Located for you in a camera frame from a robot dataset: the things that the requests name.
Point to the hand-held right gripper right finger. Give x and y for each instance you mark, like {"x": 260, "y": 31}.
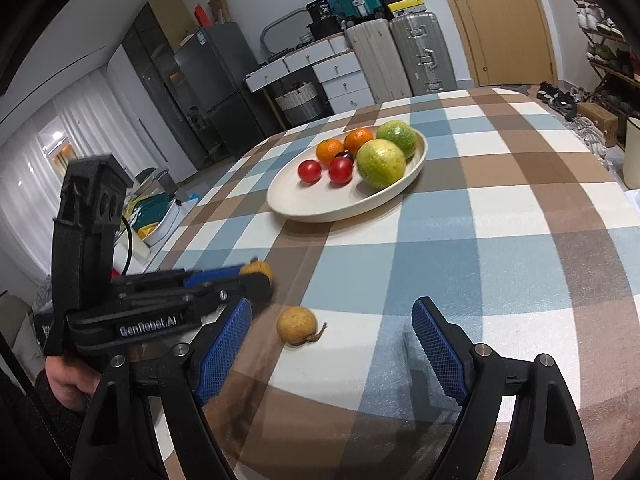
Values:
{"x": 442, "y": 350}

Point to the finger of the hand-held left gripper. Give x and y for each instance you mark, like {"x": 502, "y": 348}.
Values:
{"x": 210, "y": 294}
{"x": 210, "y": 275}

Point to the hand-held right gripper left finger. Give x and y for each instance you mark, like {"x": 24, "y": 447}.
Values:
{"x": 225, "y": 350}

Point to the brown longan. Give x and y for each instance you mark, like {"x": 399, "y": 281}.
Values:
{"x": 257, "y": 269}
{"x": 296, "y": 325}

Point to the cream oval plate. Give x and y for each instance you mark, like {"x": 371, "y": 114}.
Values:
{"x": 310, "y": 200}

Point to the red tomato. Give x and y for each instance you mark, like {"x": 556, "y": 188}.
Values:
{"x": 309, "y": 170}
{"x": 341, "y": 171}

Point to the dark purple passion fruit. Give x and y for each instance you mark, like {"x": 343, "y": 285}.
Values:
{"x": 344, "y": 154}

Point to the large green yellow guava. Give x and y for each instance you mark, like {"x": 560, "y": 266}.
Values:
{"x": 381, "y": 165}

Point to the small green yellow guava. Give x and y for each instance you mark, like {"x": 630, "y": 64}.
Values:
{"x": 400, "y": 135}

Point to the person's left hand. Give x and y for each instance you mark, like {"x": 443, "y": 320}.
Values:
{"x": 70, "y": 385}

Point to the green bowls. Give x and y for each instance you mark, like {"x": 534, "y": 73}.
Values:
{"x": 150, "y": 210}

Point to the checked tablecloth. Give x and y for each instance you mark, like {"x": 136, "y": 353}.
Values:
{"x": 475, "y": 270}

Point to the white curtain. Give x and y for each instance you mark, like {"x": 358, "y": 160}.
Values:
{"x": 35, "y": 175}

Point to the orange mandarin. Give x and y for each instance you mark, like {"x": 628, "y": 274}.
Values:
{"x": 329, "y": 151}
{"x": 359, "y": 141}

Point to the white wicker basket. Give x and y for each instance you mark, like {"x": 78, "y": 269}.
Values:
{"x": 300, "y": 105}

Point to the grey refrigerator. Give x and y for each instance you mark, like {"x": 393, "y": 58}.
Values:
{"x": 215, "y": 70}

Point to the black glass cabinet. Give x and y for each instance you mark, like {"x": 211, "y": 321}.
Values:
{"x": 145, "y": 55}

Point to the white drawer desk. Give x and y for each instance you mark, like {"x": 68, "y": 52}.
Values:
{"x": 340, "y": 72}

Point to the oval grey mirror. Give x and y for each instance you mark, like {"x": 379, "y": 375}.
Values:
{"x": 285, "y": 30}

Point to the white bucket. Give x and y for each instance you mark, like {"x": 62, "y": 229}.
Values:
{"x": 632, "y": 155}

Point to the beige suitcase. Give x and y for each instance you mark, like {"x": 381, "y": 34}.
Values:
{"x": 377, "y": 60}

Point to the brown cardboard box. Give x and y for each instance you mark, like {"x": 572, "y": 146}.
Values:
{"x": 597, "y": 119}

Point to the shoes on floor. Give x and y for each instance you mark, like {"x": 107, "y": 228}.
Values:
{"x": 565, "y": 100}

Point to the small black box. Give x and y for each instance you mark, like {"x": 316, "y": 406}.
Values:
{"x": 319, "y": 11}

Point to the silver suitcase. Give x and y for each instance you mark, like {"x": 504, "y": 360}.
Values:
{"x": 422, "y": 52}

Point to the wooden door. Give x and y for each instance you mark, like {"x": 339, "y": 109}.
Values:
{"x": 500, "y": 25}

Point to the shoe rack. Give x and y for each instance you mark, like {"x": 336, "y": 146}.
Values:
{"x": 607, "y": 50}

